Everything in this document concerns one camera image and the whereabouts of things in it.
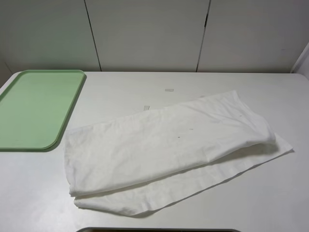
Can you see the white short sleeve shirt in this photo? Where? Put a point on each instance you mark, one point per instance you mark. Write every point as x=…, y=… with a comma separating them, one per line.
x=144, y=162

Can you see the green plastic tray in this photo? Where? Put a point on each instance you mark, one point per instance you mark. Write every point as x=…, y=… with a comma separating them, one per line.
x=35, y=107

